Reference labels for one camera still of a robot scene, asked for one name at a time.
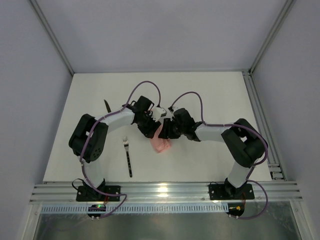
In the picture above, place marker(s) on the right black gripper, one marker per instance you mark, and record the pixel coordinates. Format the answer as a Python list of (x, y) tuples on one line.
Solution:
[(168, 130)]

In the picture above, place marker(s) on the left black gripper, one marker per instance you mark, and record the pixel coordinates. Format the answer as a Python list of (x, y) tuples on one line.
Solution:
[(152, 129)]

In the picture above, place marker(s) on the pink satin napkin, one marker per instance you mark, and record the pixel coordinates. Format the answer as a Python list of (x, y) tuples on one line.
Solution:
[(159, 144)]

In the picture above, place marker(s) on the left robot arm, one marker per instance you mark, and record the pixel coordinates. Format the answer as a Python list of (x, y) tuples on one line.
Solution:
[(88, 139)]

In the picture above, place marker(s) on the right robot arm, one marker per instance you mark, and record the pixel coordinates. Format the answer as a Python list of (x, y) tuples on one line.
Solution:
[(243, 142)]

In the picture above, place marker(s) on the black knife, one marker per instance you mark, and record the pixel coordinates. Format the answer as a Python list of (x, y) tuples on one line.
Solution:
[(107, 106)]

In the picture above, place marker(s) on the right controller board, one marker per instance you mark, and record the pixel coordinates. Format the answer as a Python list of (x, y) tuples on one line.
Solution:
[(235, 210)]

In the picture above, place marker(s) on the controller board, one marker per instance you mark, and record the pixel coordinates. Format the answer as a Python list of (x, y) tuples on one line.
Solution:
[(96, 211), (235, 210)]

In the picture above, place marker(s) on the left controller board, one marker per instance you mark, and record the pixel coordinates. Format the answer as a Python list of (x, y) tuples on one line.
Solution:
[(96, 211)]

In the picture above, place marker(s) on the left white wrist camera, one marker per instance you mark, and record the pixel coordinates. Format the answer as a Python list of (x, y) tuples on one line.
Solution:
[(158, 112)]

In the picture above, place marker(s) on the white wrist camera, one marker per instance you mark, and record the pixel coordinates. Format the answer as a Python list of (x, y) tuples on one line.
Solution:
[(171, 110), (158, 112)]

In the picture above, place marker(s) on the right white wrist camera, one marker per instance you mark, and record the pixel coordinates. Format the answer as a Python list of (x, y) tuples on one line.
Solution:
[(171, 110)]

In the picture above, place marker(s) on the silver fork black handle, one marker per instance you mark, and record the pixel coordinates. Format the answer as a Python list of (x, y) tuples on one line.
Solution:
[(126, 147)]

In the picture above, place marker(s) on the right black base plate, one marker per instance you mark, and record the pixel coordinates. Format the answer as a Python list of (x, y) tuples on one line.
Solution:
[(226, 191)]

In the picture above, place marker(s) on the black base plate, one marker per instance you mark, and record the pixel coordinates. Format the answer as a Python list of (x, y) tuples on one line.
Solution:
[(226, 191), (87, 194)]

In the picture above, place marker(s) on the grey slotted cable duct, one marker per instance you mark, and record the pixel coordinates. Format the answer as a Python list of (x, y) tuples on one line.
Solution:
[(135, 208)]

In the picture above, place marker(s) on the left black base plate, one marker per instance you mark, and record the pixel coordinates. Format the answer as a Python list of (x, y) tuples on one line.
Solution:
[(87, 194)]

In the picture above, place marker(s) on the right side aluminium rail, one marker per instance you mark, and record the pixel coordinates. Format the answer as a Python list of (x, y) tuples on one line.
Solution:
[(274, 161)]

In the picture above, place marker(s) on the aluminium rail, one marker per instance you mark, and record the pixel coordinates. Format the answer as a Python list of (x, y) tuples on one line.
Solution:
[(274, 161), (163, 192)]

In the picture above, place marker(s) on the aluminium front rail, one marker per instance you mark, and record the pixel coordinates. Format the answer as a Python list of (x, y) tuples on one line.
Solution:
[(163, 192)]

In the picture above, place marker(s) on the left corner frame post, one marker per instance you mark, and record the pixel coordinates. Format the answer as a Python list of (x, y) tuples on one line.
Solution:
[(51, 35)]

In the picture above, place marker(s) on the corner frame post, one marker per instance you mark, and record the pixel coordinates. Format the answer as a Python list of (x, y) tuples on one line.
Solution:
[(272, 33), (51, 35)]

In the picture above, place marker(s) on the right corner frame post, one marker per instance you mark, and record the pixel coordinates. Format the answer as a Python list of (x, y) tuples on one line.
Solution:
[(272, 33)]

